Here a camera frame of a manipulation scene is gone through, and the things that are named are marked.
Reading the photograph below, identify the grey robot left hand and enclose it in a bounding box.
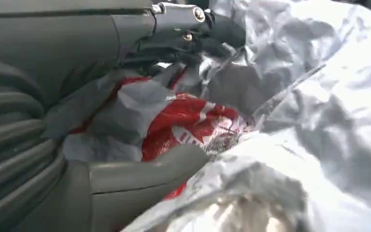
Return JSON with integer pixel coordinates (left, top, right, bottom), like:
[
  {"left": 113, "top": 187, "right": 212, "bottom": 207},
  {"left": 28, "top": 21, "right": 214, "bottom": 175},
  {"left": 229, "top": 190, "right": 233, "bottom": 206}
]
[{"left": 0, "top": 0, "right": 247, "bottom": 232}]

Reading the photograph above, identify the white parcel with red print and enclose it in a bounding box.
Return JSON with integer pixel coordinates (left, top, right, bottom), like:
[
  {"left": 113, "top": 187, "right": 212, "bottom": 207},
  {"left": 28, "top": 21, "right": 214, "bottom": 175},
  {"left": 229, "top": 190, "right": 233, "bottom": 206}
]
[{"left": 42, "top": 64, "right": 257, "bottom": 201}]

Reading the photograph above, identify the grey-white plastic parcel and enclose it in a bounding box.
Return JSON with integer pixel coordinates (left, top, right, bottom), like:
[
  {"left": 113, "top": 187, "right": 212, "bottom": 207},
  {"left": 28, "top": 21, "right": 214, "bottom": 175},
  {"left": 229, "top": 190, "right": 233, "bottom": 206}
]
[{"left": 121, "top": 0, "right": 371, "bottom": 232}]

